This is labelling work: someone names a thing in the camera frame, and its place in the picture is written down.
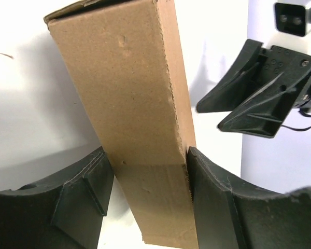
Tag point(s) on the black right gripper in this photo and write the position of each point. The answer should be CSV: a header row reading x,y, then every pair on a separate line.
x,y
285,79

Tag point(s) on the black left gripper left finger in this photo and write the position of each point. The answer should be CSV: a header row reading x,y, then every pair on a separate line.
x,y
63,210

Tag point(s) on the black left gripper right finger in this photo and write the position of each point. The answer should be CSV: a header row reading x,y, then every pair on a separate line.
x,y
233,213

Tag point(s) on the brown cardboard paper box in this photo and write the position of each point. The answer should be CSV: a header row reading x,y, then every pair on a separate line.
x,y
126,62

